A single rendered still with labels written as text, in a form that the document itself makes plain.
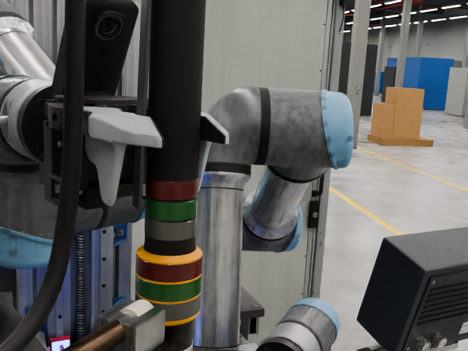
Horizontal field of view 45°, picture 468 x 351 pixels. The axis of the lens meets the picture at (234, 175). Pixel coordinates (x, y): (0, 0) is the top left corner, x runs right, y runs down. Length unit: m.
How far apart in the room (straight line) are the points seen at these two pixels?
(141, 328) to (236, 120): 0.50
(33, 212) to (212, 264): 0.29
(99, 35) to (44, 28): 0.81
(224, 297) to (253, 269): 1.85
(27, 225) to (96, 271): 0.68
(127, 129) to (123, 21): 0.13
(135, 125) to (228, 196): 0.48
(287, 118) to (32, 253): 0.39
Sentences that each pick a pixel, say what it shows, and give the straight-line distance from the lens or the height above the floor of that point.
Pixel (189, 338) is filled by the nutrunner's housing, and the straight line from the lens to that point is 0.39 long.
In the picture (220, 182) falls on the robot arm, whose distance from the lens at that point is 0.80.
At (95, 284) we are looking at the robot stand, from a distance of 1.28.
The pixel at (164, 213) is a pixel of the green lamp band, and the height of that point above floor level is 1.45.
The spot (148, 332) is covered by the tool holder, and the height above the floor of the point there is 1.38.
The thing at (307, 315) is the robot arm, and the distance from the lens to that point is 0.80.
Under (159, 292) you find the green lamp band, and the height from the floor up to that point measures 1.40.
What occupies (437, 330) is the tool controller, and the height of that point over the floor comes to 1.09.
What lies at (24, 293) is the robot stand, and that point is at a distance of 1.35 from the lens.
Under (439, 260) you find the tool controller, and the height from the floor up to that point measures 1.23.
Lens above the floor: 1.54
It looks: 11 degrees down
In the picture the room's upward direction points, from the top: 3 degrees clockwise
